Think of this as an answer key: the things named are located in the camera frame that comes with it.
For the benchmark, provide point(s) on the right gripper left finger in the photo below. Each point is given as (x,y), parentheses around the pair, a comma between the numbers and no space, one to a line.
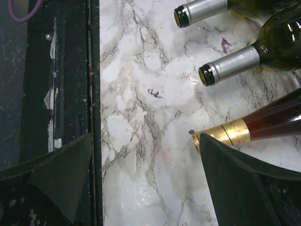
(46,191)

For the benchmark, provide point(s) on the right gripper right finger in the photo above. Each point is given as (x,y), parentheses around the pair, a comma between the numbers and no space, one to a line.
(247,191)

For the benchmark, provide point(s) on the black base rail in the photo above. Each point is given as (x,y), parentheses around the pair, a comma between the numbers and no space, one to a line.
(50,87)

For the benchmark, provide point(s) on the dark bottle silver neck lower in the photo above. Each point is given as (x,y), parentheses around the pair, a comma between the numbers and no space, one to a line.
(278,46)

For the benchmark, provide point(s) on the red wine bottle gold cap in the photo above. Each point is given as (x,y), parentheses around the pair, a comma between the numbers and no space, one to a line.
(279,118)

